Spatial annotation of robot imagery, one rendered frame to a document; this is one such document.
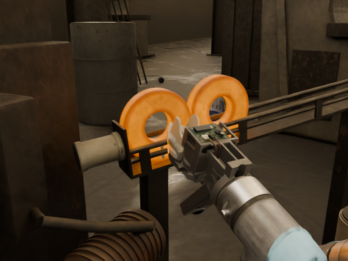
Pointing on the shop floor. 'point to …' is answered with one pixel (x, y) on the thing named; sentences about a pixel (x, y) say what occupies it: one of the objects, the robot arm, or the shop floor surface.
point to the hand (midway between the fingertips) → (174, 130)
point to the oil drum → (103, 69)
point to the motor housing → (123, 242)
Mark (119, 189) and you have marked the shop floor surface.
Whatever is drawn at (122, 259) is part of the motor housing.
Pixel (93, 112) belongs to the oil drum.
